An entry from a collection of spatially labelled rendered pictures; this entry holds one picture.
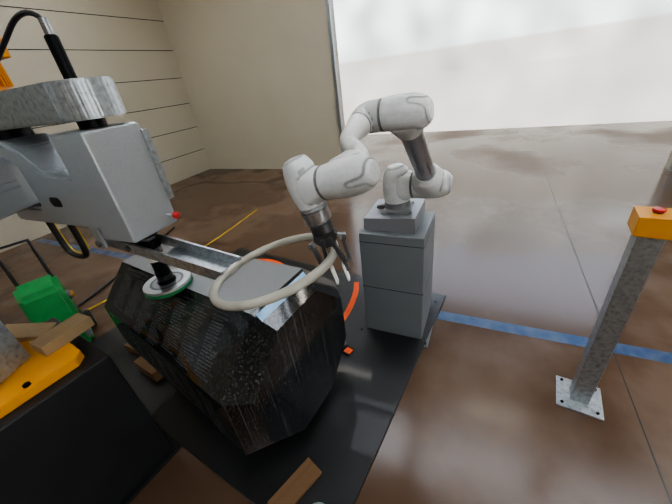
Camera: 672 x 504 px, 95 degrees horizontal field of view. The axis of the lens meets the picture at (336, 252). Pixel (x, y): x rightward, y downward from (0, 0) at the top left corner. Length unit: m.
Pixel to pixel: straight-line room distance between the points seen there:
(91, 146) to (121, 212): 0.24
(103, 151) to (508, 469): 2.12
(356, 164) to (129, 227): 0.94
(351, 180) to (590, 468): 1.70
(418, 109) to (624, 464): 1.79
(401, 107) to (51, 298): 2.78
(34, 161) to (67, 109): 0.46
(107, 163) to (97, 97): 0.21
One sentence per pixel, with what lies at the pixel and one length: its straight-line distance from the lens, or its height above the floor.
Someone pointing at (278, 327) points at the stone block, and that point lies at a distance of 1.32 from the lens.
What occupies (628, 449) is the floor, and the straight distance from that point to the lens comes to 2.17.
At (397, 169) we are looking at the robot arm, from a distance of 1.84.
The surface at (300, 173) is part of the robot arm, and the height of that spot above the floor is 1.42.
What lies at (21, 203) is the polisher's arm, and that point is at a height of 1.33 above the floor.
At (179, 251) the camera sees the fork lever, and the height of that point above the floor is 1.06.
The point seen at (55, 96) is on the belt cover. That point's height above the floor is 1.70.
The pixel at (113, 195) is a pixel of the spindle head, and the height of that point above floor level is 1.37.
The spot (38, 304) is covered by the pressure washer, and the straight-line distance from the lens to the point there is 3.16.
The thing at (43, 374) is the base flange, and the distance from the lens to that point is 1.72.
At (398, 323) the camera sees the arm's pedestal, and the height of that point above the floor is 0.12.
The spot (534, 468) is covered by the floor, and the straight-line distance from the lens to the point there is 1.94.
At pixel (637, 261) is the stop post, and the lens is 1.68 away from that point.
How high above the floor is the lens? 1.65
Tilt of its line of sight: 30 degrees down
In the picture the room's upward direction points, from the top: 8 degrees counter-clockwise
